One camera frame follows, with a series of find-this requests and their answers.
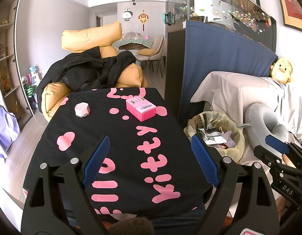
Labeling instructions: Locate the clear plastic jelly cup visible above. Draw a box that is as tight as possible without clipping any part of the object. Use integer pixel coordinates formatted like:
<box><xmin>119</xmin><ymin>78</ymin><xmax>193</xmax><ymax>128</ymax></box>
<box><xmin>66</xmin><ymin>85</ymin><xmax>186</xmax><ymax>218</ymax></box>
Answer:
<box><xmin>222</xmin><ymin>130</ymin><xmax>235</xmax><ymax>148</ymax></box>

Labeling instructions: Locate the green white snack bag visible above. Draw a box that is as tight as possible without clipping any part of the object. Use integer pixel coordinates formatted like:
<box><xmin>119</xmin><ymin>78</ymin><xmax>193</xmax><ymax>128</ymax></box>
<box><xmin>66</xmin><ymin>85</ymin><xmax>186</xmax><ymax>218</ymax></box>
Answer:
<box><xmin>198</xmin><ymin>128</ymin><xmax>226</xmax><ymax>145</ymax></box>

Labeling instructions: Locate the yellow lined trash bin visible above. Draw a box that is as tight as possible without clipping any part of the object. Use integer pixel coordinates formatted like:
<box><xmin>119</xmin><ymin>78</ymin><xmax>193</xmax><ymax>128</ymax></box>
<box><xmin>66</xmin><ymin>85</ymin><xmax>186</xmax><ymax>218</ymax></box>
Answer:
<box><xmin>184</xmin><ymin>111</ymin><xmax>244</xmax><ymax>162</ymax></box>

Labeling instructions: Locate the grey neck pillow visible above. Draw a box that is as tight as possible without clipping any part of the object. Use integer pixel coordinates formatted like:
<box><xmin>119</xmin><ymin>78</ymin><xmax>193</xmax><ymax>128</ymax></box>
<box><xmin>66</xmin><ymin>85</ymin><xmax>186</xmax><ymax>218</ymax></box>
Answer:
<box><xmin>243</xmin><ymin>103</ymin><xmax>288</xmax><ymax>152</ymax></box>

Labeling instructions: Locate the white cloth covered armchair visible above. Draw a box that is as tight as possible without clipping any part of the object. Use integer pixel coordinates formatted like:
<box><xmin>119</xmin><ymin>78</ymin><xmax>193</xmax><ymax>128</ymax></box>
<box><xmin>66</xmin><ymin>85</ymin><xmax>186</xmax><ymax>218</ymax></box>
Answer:
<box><xmin>190</xmin><ymin>70</ymin><xmax>302</xmax><ymax>216</ymax></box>

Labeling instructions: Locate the yellow duck plush toy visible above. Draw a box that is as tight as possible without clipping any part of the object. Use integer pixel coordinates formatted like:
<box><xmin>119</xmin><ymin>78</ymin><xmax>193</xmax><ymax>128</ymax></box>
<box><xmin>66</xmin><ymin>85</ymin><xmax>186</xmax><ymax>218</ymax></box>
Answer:
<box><xmin>270</xmin><ymin>57</ymin><xmax>293</xmax><ymax>85</ymax></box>

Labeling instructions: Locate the purple plastic bag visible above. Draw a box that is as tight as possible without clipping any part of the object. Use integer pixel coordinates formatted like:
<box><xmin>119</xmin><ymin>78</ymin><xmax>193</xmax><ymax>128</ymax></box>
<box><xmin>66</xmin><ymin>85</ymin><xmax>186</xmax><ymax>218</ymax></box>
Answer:
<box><xmin>0</xmin><ymin>106</ymin><xmax>20</xmax><ymax>159</ymax></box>

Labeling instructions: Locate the pink hexagonal container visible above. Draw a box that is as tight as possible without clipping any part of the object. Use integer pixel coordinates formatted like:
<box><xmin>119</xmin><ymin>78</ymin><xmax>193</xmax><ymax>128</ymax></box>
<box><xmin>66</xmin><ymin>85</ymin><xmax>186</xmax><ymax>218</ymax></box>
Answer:
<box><xmin>74</xmin><ymin>102</ymin><xmax>90</xmax><ymax>118</ymax></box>

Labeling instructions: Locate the black pink printed tablecloth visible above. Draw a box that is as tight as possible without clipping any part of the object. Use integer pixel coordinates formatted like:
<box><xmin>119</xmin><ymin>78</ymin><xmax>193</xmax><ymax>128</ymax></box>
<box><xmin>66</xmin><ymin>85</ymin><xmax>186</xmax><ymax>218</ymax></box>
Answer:
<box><xmin>23</xmin><ymin>88</ymin><xmax>210</xmax><ymax>219</ymax></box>

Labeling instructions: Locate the white display shelf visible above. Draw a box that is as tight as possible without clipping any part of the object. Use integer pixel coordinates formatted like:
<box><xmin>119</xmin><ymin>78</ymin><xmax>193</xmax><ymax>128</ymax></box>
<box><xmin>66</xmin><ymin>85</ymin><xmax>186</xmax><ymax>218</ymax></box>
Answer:
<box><xmin>0</xmin><ymin>0</ymin><xmax>34</xmax><ymax>129</ymax></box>

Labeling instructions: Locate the pink toy box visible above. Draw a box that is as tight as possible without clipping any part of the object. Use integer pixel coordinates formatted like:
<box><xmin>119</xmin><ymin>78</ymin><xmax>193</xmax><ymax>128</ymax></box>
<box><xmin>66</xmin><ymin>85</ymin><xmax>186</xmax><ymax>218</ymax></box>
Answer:
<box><xmin>126</xmin><ymin>96</ymin><xmax>156</xmax><ymax>122</ymax></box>

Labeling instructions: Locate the black jacket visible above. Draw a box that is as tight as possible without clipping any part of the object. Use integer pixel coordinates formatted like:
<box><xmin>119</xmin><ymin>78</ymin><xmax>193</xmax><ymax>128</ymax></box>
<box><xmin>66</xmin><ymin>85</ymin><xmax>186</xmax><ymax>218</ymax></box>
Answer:
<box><xmin>37</xmin><ymin>46</ymin><xmax>136</xmax><ymax>111</ymax></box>

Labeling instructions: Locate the glass fish tank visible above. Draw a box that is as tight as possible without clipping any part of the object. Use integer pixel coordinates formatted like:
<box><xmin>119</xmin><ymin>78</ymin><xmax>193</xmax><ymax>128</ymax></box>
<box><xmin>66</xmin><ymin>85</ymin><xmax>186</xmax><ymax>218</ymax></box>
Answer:
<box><xmin>163</xmin><ymin>0</ymin><xmax>277</xmax><ymax>52</ymax></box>

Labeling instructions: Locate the beige dining chair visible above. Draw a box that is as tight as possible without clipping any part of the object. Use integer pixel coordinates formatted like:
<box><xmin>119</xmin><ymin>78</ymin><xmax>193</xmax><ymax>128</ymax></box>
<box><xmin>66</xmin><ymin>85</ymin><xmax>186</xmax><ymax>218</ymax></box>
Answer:
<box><xmin>136</xmin><ymin>35</ymin><xmax>164</xmax><ymax>78</ymax></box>

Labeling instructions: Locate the dining table with cloth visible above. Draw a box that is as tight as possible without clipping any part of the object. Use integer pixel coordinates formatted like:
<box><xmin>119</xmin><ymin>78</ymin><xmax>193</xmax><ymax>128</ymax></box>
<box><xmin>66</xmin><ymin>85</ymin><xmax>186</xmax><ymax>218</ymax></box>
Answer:
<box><xmin>112</xmin><ymin>31</ymin><xmax>154</xmax><ymax>50</ymax></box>

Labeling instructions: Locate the orange beanbag sofa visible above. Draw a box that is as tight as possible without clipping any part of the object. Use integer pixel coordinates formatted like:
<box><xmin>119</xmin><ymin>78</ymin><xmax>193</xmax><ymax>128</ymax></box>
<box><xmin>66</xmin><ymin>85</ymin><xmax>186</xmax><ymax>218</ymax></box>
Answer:
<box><xmin>37</xmin><ymin>21</ymin><xmax>148</xmax><ymax>121</ymax></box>

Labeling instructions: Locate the red chinese knot ornament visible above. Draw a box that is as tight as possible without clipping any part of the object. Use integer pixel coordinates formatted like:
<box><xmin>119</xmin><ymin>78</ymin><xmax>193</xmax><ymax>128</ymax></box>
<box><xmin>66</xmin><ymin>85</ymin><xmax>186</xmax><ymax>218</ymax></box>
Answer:
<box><xmin>138</xmin><ymin>10</ymin><xmax>149</xmax><ymax>31</ymax></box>

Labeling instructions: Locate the panda wall clock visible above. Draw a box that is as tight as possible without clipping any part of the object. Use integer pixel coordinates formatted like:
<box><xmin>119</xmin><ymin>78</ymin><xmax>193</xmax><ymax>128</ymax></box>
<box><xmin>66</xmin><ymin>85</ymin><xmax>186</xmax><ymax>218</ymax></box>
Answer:
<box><xmin>122</xmin><ymin>8</ymin><xmax>133</xmax><ymax>22</ymax></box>

